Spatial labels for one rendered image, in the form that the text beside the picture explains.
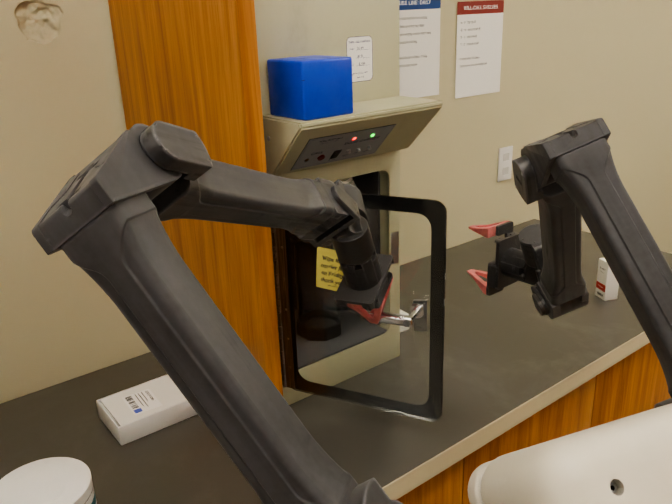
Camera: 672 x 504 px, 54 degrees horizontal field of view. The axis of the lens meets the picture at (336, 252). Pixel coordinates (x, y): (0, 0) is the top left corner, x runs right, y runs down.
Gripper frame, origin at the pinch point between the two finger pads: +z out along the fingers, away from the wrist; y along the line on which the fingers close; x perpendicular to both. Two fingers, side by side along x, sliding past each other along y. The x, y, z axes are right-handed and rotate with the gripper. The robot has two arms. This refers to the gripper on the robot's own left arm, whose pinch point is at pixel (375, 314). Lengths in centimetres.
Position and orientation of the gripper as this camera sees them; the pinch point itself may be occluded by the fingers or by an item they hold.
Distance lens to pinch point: 108.8
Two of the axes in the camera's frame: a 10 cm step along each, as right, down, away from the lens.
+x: 9.0, 0.9, -4.2
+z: 2.4, 7.0, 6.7
